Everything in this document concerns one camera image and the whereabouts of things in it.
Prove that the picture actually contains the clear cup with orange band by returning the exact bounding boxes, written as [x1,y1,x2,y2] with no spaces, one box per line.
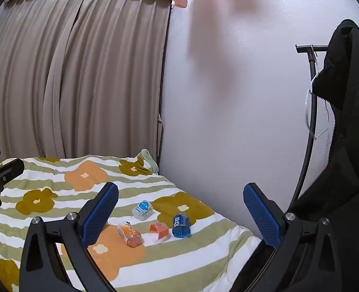
[148,223,170,243]

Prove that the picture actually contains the clear plastic hanger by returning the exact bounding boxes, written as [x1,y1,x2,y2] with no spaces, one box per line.
[304,68,331,141]

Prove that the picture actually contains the white cup with blue label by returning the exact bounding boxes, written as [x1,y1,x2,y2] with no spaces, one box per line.
[132,200,155,221]

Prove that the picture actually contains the black clothes rack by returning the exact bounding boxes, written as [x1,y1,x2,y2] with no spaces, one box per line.
[289,44,331,212]

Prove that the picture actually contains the beige curtain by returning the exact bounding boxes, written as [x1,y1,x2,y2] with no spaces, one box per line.
[0,0,172,167]

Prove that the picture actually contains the blue can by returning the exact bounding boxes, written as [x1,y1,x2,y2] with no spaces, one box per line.
[171,213,192,238]

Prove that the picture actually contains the pale green cloth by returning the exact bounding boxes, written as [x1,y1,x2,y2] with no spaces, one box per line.
[137,149,160,174]

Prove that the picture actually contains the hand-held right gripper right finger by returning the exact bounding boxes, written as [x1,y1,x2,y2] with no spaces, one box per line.
[231,183,342,292]

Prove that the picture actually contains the black jacket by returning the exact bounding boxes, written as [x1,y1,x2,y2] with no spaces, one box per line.
[284,19,359,292]

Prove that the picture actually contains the floral striped blanket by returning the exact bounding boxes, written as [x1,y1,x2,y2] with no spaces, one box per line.
[0,155,263,292]

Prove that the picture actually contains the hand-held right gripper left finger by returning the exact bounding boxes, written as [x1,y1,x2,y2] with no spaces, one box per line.
[19,182,119,292]

